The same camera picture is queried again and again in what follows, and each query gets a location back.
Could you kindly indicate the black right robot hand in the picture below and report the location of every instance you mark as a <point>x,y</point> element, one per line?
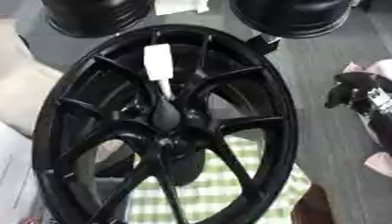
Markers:
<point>357,84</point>

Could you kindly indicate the black round wheel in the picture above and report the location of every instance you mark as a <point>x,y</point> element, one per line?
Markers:
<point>94,16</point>
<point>293,16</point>

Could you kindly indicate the black spoked wheel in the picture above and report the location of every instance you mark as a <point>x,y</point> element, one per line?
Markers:
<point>255,87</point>

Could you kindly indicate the white paper sheet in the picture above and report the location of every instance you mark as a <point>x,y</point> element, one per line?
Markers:
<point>181,5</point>

